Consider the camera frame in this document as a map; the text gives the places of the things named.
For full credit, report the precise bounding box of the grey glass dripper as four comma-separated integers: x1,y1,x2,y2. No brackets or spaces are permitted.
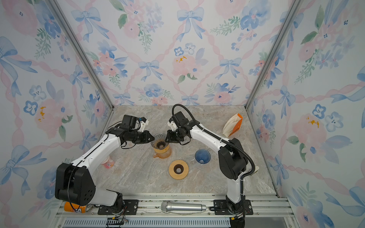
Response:
151,133,168,150

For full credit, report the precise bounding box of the orange glass carafe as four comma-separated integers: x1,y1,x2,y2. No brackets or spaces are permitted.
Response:
153,145,172,159

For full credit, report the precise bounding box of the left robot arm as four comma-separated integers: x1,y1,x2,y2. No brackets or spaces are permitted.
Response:
55,127,155,211

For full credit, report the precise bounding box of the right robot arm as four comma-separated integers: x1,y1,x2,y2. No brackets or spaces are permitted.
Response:
165,112,249,214

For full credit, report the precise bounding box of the blue glass dripper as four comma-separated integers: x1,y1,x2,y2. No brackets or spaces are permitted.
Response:
195,149,211,164

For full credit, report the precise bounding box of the coffee filter pack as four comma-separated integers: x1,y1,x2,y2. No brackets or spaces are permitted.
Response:
222,114,243,137

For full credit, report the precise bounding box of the pink cylindrical container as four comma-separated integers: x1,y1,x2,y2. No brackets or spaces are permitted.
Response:
101,156,115,169

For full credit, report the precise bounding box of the silver microphone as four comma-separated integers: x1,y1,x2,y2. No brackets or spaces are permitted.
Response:
161,201,207,212

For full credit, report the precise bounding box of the orange can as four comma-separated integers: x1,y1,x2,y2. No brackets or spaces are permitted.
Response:
64,202,93,213

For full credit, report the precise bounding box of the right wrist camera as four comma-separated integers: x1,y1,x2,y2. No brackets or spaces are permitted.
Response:
167,117,178,131

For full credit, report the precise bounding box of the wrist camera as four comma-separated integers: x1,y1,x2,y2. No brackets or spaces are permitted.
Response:
167,117,178,131
117,115,149,132

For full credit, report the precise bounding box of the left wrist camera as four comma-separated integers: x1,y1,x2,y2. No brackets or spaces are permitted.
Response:
117,115,149,132

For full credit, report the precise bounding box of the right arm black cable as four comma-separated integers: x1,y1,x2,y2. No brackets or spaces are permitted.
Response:
171,104,256,206

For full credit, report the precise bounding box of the large wooden dripper ring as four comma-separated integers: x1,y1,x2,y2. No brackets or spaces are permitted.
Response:
168,159,189,181

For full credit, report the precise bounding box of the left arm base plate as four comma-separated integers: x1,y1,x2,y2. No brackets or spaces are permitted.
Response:
98,199,139,216

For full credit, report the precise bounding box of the aluminium front rail frame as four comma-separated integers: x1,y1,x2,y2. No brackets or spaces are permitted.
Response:
50,194,299,228

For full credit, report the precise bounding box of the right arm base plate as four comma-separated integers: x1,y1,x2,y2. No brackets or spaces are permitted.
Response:
210,199,253,216

